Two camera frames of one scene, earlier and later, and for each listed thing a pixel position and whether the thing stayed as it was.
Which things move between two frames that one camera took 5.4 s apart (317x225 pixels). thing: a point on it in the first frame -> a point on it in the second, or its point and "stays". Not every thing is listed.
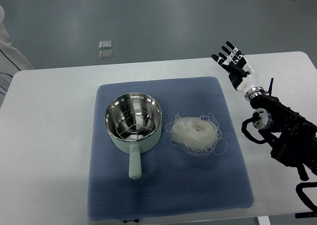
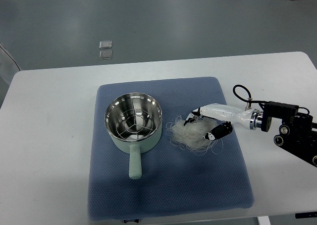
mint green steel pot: [133, 121] stays
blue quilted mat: [173, 183] stays
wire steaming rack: [134, 124] stays
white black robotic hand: [240, 71] -> [250, 119]
